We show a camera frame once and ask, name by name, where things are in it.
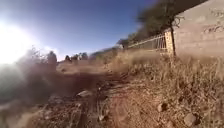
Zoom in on grey brick wall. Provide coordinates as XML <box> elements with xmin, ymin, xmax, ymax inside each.
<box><xmin>172</xmin><ymin>0</ymin><xmax>224</xmax><ymax>60</ymax></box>

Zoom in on trees behind fence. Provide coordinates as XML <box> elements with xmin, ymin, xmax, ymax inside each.
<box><xmin>116</xmin><ymin>0</ymin><xmax>208</xmax><ymax>49</ymax></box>

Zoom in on dry yellow grass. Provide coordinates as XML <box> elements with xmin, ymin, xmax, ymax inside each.
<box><xmin>96</xmin><ymin>49</ymin><xmax>224</xmax><ymax>128</ymax></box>

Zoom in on pale metal railing fence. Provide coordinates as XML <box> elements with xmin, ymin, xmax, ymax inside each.
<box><xmin>126</xmin><ymin>33</ymin><xmax>168</xmax><ymax>54</ymax></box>

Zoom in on reddish dirt path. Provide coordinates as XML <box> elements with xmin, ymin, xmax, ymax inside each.
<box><xmin>0</xmin><ymin>60</ymin><xmax>224</xmax><ymax>128</ymax></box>

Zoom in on row of distant trees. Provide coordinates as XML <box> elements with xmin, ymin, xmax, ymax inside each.
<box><xmin>63</xmin><ymin>51</ymin><xmax>90</xmax><ymax>62</ymax></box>

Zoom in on dark tree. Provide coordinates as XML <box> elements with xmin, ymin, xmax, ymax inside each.
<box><xmin>46</xmin><ymin>50</ymin><xmax>58</xmax><ymax>65</ymax></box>

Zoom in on stone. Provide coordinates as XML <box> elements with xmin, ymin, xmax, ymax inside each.
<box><xmin>183</xmin><ymin>112</ymin><xmax>200</xmax><ymax>128</ymax></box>

